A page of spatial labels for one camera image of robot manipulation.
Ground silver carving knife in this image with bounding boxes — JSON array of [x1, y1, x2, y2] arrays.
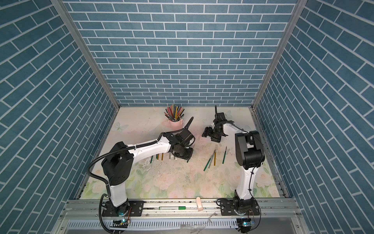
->
[[208, 153, 215, 168]]

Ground dark green carving knife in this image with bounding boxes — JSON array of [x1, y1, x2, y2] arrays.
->
[[203, 157, 211, 171]]

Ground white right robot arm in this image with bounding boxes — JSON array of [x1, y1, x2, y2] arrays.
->
[[202, 112, 265, 210]]

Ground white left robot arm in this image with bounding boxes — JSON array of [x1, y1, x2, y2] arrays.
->
[[101, 128, 195, 207]]

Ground pink cup of coloured pencils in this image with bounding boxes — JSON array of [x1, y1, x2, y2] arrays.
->
[[164, 104, 185, 128]]

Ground beige eraser on rail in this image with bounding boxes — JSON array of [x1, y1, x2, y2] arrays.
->
[[196, 197, 204, 211]]

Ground green marker on rail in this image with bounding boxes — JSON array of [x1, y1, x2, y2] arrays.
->
[[159, 206, 186, 210]]

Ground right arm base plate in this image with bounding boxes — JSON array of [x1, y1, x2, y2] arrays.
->
[[216, 198, 261, 216]]

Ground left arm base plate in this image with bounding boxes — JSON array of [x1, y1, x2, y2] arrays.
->
[[101, 200, 145, 217]]

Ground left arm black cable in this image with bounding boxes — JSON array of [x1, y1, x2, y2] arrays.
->
[[86, 116, 195, 234]]

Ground aluminium front rail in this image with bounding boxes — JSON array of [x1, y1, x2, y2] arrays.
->
[[52, 198, 308, 234]]

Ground aluminium corner frame post right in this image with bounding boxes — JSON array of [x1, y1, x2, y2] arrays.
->
[[252, 0, 307, 110]]

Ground aluminium corner frame post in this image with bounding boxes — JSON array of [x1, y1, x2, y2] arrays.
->
[[51, 0, 120, 111], [252, 0, 307, 110]]

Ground aluminium corner frame post left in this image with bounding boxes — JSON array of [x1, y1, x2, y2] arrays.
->
[[51, 0, 120, 111]]

